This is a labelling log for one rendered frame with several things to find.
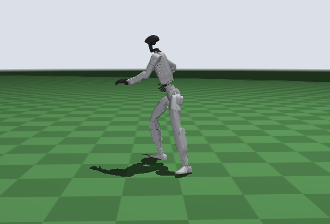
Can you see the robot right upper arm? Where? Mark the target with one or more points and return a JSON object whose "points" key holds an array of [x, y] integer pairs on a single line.
{"points": [[172, 65]]}

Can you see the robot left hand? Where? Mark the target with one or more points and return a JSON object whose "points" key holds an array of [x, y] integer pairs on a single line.
{"points": [[122, 81]]}

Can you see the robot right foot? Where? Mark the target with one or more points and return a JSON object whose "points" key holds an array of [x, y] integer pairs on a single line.
{"points": [[159, 156]]}

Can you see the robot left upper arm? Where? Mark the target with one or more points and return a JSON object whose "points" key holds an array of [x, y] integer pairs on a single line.
{"points": [[155, 58]]}

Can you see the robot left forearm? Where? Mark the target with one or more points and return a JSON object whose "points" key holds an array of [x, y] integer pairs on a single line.
{"points": [[136, 79]]}

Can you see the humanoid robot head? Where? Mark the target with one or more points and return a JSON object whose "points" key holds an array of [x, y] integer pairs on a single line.
{"points": [[151, 40]]}

